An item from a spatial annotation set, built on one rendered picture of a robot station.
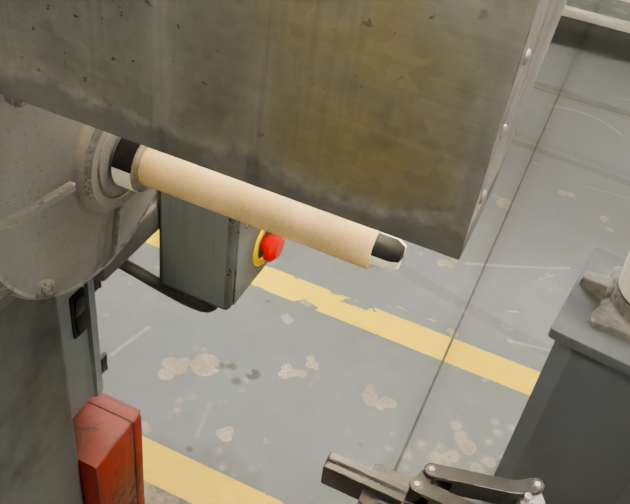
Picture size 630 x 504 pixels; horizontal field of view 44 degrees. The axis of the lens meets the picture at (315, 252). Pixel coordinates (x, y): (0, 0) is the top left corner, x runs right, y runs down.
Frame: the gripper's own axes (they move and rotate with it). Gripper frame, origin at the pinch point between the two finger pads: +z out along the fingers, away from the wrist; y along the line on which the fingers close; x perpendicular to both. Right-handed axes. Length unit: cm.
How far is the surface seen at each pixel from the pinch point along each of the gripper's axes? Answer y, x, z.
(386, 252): 5.0, 21.8, 3.0
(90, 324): 17, -25, 44
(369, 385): 85, -116, 20
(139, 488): 14, -62, 38
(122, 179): 3.6, 20.9, 22.8
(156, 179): 4.3, 21.3, 20.4
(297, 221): 4.7, 22.0, 9.4
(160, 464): 38, -110, 54
